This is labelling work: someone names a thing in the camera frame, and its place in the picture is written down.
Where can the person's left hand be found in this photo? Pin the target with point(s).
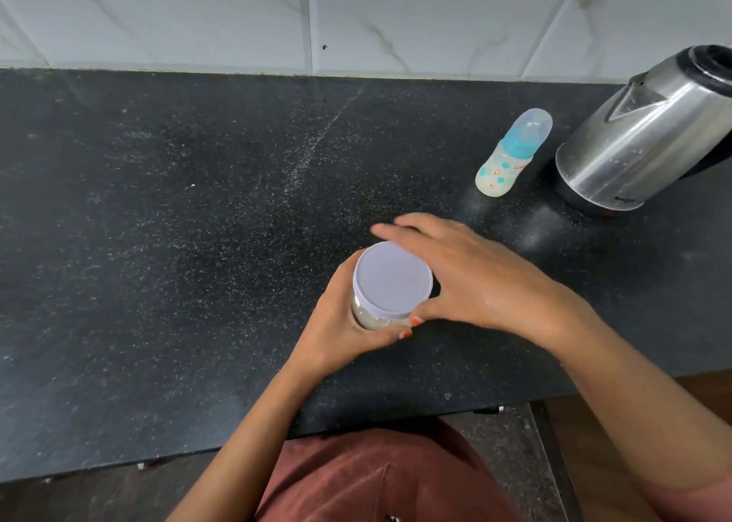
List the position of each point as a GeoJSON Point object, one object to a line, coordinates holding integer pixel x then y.
{"type": "Point", "coordinates": [337, 333]}

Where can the person's right hand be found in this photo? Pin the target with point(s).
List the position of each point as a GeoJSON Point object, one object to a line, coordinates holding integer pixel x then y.
{"type": "Point", "coordinates": [486, 275]}

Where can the clear milk powder jar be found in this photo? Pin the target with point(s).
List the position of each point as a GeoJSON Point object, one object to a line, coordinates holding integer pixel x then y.
{"type": "Point", "coordinates": [372, 318]}

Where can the lilac round jar lid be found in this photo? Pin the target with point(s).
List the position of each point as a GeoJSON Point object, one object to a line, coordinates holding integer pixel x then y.
{"type": "Point", "coordinates": [392, 278]}

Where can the clear plastic baby bottle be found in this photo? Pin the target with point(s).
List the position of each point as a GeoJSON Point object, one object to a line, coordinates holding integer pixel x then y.
{"type": "Point", "coordinates": [497, 175]}

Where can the blue bottle teat cap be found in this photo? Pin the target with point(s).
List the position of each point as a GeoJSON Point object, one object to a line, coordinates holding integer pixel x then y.
{"type": "Point", "coordinates": [529, 132]}

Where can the steel electric kettle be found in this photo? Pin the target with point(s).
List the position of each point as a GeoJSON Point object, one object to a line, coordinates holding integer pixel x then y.
{"type": "Point", "coordinates": [640, 144]}

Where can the person's left forearm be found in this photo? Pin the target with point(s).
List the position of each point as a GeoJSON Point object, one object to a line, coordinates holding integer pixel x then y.
{"type": "Point", "coordinates": [246, 447]}

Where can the person's right forearm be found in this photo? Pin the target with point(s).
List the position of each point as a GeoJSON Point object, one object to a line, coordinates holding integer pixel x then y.
{"type": "Point", "coordinates": [640, 401]}

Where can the reddish pink garment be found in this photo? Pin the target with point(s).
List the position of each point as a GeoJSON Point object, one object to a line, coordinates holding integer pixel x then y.
{"type": "Point", "coordinates": [372, 481]}

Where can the dark wooden cabinet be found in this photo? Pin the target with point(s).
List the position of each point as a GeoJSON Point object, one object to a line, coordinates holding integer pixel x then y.
{"type": "Point", "coordinates": [600, 464]}

